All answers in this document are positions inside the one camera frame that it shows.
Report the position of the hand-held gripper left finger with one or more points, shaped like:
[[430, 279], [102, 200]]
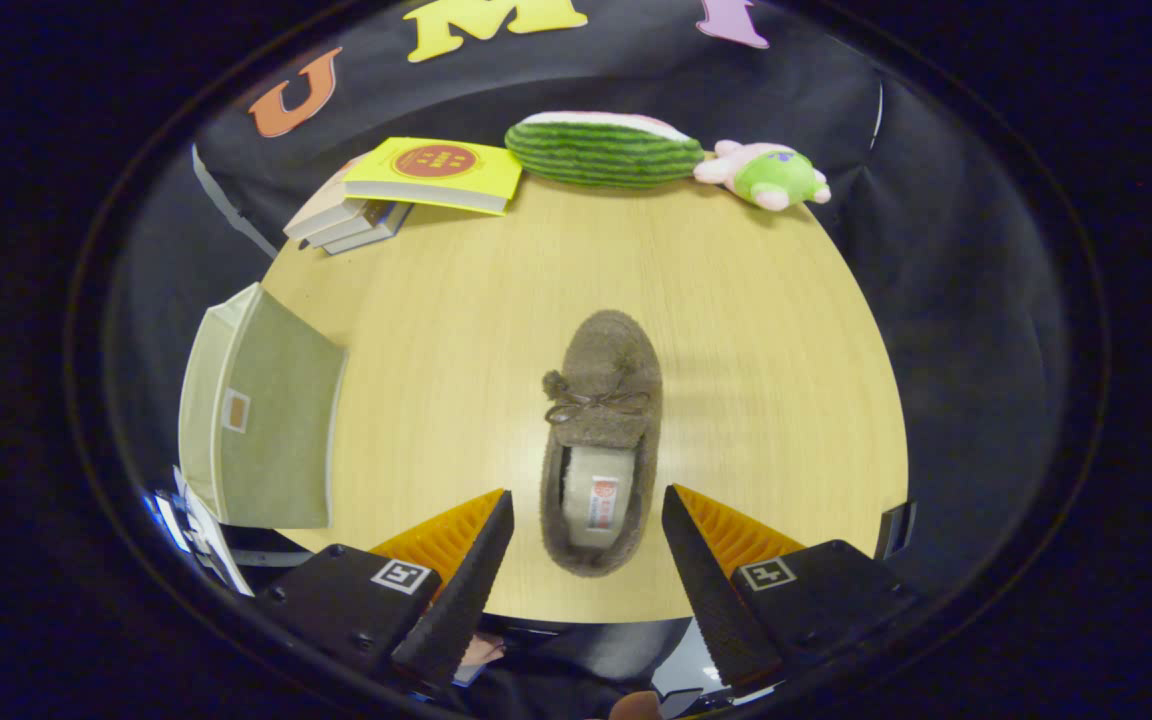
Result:
[[466, 590]]

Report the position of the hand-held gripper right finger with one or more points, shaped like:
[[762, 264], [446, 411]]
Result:
[[711, 590]]

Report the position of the brown fuzzy shoe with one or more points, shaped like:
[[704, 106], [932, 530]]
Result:
[[601, 400]]

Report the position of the pale green fabric storage box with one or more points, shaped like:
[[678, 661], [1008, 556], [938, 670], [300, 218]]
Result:
[[266, 420]]

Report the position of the person's dark clothing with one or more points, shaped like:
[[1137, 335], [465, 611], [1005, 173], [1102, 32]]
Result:
[[576, 665]]

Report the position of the pale thin book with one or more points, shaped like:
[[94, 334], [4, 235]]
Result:
[[378, 232], [351, 228]]

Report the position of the beige cover book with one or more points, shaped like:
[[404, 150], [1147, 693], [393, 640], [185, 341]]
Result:
[[321, 210]]

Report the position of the pink and green plush toy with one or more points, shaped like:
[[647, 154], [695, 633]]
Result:
[[771, 175]]

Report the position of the yellow book with red circle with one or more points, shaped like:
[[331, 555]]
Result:
[[436, 165]]

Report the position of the watermelon slice plush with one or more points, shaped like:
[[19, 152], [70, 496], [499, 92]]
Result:
[[601, 150]]

